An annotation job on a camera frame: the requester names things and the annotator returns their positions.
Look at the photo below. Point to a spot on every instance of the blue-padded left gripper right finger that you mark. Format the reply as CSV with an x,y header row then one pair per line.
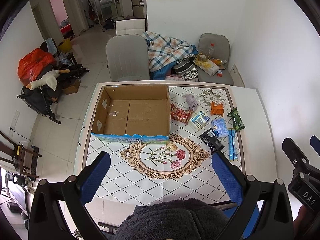
x,y
243,193

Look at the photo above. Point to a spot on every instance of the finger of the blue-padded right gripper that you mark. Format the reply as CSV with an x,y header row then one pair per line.
x,y
315,144
298,159

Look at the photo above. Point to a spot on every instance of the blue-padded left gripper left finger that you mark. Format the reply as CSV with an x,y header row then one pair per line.
x,y
80,190

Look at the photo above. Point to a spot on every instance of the black snack packet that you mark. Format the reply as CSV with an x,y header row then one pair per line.
x,y
209,137

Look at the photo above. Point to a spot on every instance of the green snack packet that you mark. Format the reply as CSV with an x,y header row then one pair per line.
x,y
236,119

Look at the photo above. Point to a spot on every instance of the light blue wipes packet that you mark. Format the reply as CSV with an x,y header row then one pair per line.
x,y
219,127

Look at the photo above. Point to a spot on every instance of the cream blue tissue pack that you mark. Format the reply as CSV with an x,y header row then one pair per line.
x,y
198,121

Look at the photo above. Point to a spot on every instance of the orange snack packet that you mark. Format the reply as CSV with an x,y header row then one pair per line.
x,y
216,109

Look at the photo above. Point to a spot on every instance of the red snack packet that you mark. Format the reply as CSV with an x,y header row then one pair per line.
x,y
180,114

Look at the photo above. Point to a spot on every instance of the blue stick sachets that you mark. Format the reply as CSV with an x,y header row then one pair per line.
x,y
232,150

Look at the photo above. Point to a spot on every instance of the wooden chair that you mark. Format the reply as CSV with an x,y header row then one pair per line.
x,y
17,155

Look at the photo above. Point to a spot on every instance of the dark fuzzy hat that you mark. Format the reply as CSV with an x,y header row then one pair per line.
x,y
176,219

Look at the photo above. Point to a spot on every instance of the black stroller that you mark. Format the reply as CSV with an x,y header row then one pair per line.
x,y
41,98

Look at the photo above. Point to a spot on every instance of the small cardboard box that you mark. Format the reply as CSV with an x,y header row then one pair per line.
x,y
72,87

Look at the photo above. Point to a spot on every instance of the white goose plush toy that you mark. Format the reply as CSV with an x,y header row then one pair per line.
x,y
50,79

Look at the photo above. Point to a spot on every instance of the orange plastic bag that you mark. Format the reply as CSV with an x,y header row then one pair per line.
x,y
31,66

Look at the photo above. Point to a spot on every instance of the zebra pattern bag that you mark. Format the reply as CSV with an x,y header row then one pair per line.
x,y
186,68

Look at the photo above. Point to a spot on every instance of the plastic oil bottle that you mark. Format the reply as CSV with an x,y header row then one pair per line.
x,y
211,50

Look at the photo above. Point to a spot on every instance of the grey chair with clutter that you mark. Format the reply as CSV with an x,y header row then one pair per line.
x,y
221,52

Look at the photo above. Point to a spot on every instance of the yellow bin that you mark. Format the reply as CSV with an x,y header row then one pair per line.
x,y
65,46

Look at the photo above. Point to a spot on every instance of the plaid blanket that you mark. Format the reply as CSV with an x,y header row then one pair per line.
x,y
163,50

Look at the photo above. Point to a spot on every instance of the white chair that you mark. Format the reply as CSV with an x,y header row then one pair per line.
x,y
131,26

